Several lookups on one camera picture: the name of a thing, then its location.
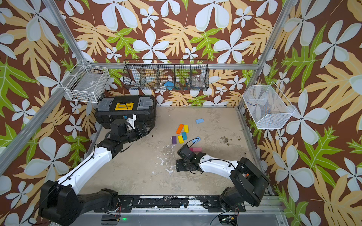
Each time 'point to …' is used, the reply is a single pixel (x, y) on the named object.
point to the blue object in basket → (168, 84)
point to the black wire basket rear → (190, 75)
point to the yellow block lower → (181, 139)
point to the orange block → (179, 129)
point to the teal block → (184, 135)
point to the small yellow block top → (186, 129)
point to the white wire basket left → (86, 83)
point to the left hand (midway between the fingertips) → (150, 126)
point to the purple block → (174, 140)
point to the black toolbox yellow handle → (135, 110)
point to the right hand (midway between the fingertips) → (178, 166)
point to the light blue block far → (199, 121)
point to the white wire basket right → (267, 106)
